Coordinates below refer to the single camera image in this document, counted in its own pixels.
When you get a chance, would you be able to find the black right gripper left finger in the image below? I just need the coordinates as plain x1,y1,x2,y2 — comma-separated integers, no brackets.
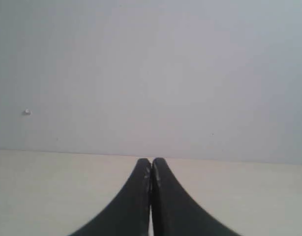
72,158,151,236

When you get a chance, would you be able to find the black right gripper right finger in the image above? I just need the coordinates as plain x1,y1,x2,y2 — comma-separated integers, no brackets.
151,158,238,236

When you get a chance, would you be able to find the small white wall plug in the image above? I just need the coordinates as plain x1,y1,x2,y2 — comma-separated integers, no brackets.
24,109,31,116

